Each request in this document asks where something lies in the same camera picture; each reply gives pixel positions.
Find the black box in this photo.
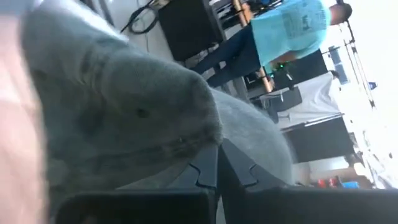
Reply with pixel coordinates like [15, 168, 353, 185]
[157, 0, 227, 62]

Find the person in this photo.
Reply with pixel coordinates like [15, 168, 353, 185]
[192, 0, 354, 88]

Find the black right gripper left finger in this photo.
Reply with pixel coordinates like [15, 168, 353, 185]
[55, 144, 219, 224]

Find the black coiled cable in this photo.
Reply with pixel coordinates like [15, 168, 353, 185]
[120, 0, 160, 35]

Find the black cabinet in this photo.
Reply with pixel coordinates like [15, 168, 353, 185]
[284, 116, 356, 164]

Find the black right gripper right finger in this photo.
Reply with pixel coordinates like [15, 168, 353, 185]
[218, 138, 398, 224]

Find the white cloth cover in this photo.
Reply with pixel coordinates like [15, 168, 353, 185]
[260, 72, 343, 126]

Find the dark green hat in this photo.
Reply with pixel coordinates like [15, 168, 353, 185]
[21, 0, 295, 218]

